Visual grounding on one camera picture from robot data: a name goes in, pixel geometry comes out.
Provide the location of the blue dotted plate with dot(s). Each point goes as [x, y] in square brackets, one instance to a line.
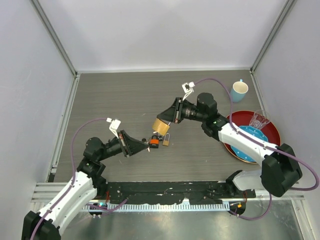
[252, 131]

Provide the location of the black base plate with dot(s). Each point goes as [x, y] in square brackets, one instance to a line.
[171, 192]

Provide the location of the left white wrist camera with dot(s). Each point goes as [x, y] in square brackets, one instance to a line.
[113, 126]

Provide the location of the clear drinking glass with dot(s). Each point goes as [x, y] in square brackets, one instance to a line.
[259, 119]

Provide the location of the large brass padlock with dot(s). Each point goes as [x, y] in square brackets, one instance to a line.
[161, 126]

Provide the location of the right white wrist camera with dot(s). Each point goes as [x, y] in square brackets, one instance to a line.
[188, 88]

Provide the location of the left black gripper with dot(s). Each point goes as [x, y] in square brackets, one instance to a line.
[129, 145]

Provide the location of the orange black padlock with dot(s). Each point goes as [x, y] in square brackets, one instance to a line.
[154, 142]

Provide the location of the light blue mug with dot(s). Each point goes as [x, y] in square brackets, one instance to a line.
[238, 91]

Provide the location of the red round tray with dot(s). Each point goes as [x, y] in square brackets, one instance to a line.
[243, 117]

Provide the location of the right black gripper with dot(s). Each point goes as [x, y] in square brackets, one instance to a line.
[174, 113]

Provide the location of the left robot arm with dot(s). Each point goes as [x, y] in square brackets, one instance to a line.
[51, 221]

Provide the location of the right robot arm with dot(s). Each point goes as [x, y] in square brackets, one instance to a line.
[279, 171]

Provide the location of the small brass padlock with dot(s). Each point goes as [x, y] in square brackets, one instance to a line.
[166, 140]

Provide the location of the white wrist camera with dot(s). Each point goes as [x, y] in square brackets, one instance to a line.
[113, 126]
[188, 88]

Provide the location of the white slotted cable duct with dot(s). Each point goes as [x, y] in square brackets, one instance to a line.
[185, 206]

